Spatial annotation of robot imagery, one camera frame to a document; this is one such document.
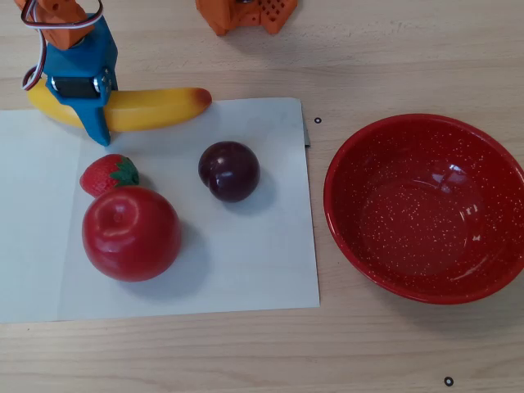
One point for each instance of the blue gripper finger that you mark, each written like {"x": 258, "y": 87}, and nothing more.
{"x": 97, "y": 127}

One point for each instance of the blue gripper body with servo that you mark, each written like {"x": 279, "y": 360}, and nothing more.
{"x": 75, "y": 88}

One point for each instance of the yellow toy banana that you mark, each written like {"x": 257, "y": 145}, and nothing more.
{"x": 155, "y": 108}

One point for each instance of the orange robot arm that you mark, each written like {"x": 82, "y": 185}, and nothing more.
{"x": 61, "y": 22}

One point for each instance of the orange robot base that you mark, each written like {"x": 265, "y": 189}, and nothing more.
{"x": 241, "y": 16}

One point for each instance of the red speckled bowl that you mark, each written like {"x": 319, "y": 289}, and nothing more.
{"x": 409, "y": 225}

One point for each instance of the red toy strawberry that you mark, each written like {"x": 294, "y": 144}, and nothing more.
{"x": 100, "y": 176}

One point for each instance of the red toy apple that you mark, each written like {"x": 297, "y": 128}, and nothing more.
{"x": 131, "y": 237}

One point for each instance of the dark purple toy plum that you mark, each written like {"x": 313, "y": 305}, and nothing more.
{"x": 229, "y": 172}

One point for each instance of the white paper sheet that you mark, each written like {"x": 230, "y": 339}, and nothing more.
{"x": 245, "y": 266}

